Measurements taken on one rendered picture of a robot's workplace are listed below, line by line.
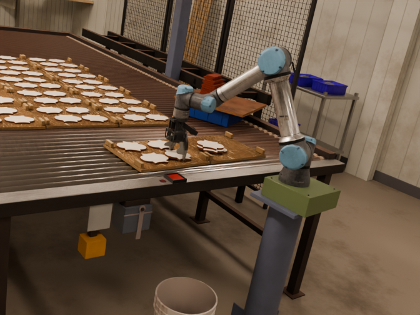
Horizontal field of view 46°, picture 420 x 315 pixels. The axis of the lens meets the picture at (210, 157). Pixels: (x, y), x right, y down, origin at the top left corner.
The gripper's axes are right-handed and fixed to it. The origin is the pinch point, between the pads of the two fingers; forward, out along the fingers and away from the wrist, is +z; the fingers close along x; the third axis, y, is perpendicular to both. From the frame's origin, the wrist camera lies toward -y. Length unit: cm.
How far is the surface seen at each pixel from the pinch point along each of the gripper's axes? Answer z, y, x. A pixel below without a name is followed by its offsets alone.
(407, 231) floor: 100, -274, 12
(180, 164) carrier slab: 0.9, 4.9, 8.8
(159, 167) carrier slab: 0.7, 17.7, 9.4
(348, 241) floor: 99, -197, -1
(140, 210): 12.3, 35.7, 24.1
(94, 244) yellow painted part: 25, 55, 23
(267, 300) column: 61, -28, 54
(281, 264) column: 39, -30, 55
